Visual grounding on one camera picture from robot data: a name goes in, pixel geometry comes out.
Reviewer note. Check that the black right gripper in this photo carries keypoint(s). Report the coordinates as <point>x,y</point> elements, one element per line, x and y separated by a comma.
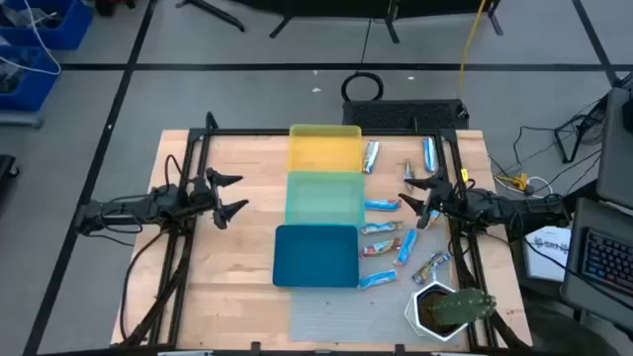
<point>440,198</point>

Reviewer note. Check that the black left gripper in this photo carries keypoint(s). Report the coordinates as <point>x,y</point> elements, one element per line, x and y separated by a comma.
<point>218,198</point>

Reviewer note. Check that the silver brown granola bar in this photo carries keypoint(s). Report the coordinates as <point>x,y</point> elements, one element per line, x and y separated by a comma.
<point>408,169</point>
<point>371,157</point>

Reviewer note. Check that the light blue granola bar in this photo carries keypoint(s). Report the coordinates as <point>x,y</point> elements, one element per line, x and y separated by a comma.
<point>381,228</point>
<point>377,279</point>

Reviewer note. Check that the yellow dark blue granola bar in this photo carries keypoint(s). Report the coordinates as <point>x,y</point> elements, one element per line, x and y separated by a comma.
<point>430,268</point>

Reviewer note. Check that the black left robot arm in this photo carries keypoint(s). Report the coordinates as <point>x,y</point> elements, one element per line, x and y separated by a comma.
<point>128,210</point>

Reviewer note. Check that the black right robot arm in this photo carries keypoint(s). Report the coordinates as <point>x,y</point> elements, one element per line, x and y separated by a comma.
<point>519,207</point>

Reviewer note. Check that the red brown granola bar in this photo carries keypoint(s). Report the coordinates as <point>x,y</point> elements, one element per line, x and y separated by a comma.
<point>381,247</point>

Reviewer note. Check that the black perforated metal box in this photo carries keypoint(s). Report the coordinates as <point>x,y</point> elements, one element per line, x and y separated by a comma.
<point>395,115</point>

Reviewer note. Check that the green translucent plastic bin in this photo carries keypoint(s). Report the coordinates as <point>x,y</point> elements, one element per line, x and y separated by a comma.
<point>324,200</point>

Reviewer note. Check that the yellow translucent plastic bin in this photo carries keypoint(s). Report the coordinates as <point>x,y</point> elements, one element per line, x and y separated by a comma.
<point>324,151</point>

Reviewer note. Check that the blue plastic bin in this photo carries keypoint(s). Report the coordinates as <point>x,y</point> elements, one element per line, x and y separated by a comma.
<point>316,257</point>

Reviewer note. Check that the green cactus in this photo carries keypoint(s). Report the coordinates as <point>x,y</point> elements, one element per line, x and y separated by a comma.
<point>462,306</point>

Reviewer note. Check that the white hexagonal plant pot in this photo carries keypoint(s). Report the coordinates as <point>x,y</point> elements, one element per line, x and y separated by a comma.
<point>413,316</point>

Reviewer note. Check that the white printed paper sheet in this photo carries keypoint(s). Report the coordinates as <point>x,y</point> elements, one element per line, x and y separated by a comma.
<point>544,262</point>

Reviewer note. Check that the grey mesh mat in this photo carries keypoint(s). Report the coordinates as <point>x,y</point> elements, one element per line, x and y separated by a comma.
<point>346,311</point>

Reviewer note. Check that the grey keyboard desk tray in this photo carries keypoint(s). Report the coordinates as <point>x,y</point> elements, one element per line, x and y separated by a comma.
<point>573,277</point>

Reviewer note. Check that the black floor stand leg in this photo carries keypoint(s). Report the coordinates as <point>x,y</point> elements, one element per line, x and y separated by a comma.
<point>217,16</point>

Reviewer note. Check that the grey desk panel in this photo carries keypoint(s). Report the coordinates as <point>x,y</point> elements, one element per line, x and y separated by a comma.
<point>615,163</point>

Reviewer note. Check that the black computer keyboard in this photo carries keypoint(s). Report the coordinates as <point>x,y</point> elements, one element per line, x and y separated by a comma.
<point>608,262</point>

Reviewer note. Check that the black partition panel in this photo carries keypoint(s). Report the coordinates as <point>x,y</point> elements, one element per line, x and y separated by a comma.
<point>346,7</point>

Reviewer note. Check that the blue storage crate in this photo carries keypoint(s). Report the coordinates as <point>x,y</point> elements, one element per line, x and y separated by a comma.
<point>74,25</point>
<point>39,89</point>

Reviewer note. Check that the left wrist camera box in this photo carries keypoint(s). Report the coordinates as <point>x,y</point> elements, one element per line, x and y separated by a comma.
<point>200,192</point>

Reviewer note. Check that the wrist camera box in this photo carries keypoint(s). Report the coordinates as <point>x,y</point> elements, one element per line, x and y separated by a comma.
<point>200,192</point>
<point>455,198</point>

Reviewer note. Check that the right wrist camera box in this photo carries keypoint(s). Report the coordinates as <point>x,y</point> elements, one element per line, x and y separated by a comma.
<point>455,198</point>

